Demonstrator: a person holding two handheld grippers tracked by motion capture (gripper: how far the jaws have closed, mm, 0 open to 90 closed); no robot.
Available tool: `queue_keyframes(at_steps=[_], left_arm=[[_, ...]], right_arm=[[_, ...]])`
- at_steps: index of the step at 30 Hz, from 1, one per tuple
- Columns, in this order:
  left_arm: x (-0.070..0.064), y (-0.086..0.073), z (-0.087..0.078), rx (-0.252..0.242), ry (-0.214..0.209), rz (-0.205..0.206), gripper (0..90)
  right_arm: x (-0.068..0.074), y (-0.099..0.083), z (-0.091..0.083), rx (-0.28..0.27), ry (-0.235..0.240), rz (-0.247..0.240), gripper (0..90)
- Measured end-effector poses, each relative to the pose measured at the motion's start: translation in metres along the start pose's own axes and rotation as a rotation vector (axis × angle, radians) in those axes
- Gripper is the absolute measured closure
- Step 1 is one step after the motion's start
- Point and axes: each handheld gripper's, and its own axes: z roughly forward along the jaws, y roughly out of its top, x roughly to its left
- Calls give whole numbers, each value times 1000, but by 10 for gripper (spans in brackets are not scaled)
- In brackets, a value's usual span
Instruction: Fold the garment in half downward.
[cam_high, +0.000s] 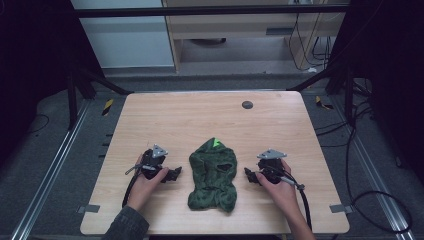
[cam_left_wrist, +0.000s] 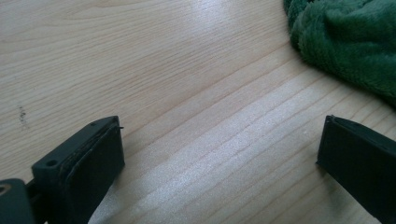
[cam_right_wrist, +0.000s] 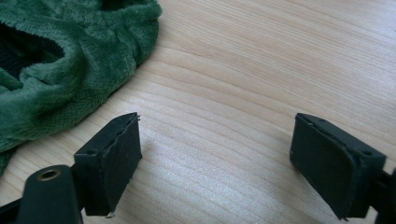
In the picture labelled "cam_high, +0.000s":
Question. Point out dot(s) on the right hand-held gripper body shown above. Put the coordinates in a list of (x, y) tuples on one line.
[(271, 163)]

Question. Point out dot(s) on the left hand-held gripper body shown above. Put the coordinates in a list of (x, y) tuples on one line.
[(154, 162)]

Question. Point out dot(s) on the person's left hand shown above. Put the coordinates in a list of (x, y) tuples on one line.
[(144, 188)]

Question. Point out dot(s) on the person's right hand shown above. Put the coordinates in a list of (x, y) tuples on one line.
[(280, 193)]

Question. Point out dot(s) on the dark green knit balaclava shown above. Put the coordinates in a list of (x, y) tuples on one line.
[(213, 176)]

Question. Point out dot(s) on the grey round table grommet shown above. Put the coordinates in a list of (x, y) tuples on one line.
[(247, 105)]

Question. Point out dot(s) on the yellow black striped tape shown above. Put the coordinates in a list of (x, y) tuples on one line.
[(107, 107), (322, 103)]

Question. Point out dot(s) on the black metal stand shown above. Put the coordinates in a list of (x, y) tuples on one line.
[(343, 86), (80, 86)]

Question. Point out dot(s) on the white cabinet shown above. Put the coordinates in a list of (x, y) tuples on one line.
[(126, 36)]

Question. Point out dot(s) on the grey metal table bracket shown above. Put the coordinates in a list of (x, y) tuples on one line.
[(340, 208), (88, 209)]

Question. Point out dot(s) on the silver metal floor rail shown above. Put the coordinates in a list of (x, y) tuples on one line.
[(46, 176), (373, 166)]

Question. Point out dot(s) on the black horizontal frame bar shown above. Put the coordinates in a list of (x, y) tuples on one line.
[(200, 11)]

